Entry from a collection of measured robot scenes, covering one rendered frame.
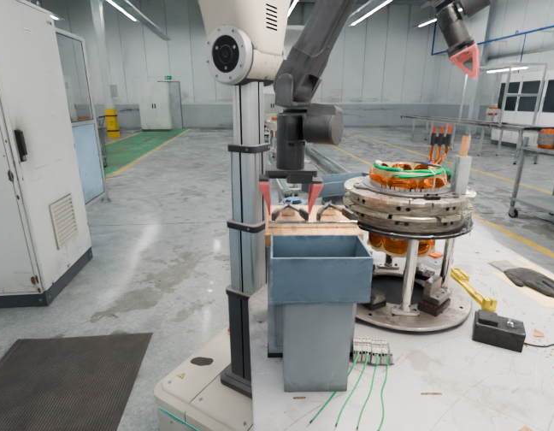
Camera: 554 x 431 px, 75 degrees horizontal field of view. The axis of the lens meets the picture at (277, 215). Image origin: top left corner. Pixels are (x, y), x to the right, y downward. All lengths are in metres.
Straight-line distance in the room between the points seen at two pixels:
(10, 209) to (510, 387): 2.56
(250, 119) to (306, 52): 0.47
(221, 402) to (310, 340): 0.85
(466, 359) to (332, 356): 0.33
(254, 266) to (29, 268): 1.86
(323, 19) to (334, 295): 0.47
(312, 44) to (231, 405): 1.21
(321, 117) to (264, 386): 0.52
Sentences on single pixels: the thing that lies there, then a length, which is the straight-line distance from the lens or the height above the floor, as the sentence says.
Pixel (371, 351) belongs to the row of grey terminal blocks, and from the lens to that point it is 0.84.
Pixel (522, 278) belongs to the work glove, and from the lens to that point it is 1.33.
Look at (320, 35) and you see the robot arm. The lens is 0.70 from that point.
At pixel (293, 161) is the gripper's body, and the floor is 1.20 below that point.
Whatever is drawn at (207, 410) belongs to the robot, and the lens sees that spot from 1.47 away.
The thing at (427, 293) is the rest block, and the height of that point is 0.84.
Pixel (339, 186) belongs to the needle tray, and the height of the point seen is 1.05.
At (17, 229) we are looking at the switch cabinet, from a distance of 2.73.
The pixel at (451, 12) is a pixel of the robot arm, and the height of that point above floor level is 1.53.
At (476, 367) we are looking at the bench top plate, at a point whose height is 0.78.
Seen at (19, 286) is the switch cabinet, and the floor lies 0.16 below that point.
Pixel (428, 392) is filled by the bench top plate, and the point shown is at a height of 0.78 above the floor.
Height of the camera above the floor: 1.31
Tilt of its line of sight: 18 degrees down
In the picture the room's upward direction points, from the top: straight up
